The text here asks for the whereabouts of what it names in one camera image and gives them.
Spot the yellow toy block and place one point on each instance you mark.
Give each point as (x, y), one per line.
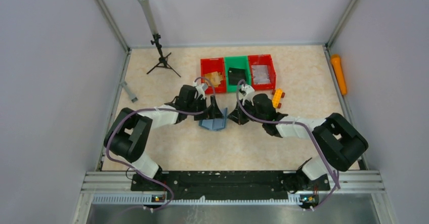
(277, 96)

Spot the black cards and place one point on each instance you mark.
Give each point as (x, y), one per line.
(235, 75)

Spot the left red bin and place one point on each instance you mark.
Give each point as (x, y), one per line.
(214, 70)

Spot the black tripod with grey tube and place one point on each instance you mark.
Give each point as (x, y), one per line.
(163, 59)

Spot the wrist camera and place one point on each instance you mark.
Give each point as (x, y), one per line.
(201, 88)
(247, 92)

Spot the grey small tool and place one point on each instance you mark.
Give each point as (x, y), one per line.
(133, 98)

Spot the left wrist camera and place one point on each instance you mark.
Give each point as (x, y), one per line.
(201, 88)

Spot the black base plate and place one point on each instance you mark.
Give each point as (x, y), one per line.
(230, 185)

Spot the right red bin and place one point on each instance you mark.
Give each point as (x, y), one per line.
(265, 59)

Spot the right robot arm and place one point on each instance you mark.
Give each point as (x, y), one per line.
(338, 144)

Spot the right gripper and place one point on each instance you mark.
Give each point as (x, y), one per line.
(247, 107)

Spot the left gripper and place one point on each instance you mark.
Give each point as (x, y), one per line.
(206, 107)

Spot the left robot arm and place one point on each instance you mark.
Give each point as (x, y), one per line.
(129, 133)

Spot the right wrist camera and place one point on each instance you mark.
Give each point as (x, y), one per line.
(247, 92)

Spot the silver cards in bin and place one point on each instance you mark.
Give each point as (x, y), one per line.
(260, 74)

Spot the blue card holder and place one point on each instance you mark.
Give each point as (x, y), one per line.
(217, 124)

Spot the red bin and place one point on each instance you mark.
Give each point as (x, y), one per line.
(265, 59)
(214, 70)

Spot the green bin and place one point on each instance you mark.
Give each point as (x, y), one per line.
(237, 62)

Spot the orange flashlight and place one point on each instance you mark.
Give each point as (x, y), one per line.
(336, 65)

